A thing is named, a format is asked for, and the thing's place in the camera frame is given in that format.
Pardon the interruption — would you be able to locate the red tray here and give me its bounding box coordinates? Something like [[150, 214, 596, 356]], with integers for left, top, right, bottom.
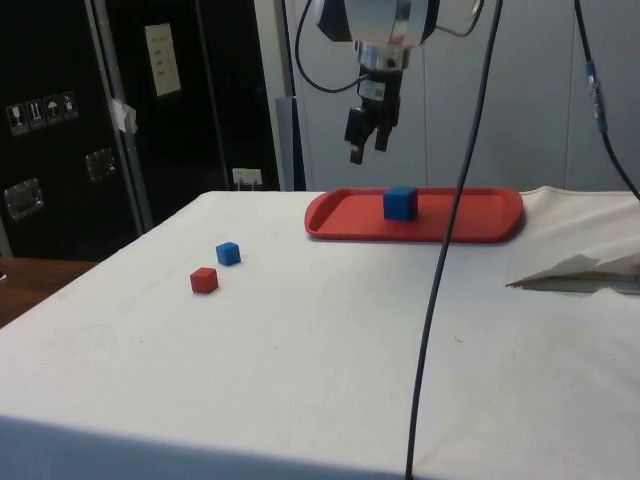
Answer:
[[304, 186, 525, 245]]

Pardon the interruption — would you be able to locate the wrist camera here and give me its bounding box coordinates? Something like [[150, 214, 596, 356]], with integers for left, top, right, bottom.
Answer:
[[355, 41, 414, 72]]

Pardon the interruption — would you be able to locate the white wall socket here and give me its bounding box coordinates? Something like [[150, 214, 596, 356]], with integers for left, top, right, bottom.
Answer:
[[231, 168, 264, 191]]

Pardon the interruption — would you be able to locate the small blue cube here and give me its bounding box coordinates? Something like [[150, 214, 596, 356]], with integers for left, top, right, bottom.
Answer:
[[215, 241, 243, 268]]

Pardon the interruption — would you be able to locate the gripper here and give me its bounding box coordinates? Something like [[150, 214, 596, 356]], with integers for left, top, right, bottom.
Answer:
[[343, 68, 403, 166]]

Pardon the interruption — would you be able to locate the black cabinet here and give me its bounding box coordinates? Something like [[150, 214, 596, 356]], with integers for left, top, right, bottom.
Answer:
[[0, 0, 282, 262]]

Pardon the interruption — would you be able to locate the black cable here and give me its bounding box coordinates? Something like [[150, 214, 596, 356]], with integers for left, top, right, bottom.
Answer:
[[572, 0, 640, 202], [403, 0, 504, 480], [433, 0, 494, 39], [294, 0, 374, 94]]

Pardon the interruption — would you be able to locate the small red cube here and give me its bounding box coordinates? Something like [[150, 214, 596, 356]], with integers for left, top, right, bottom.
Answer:
[[189, 266, 220, 295]]

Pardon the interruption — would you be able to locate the large blue cube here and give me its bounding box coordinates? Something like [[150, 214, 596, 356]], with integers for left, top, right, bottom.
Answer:
[[382, 185, 420, 222]]

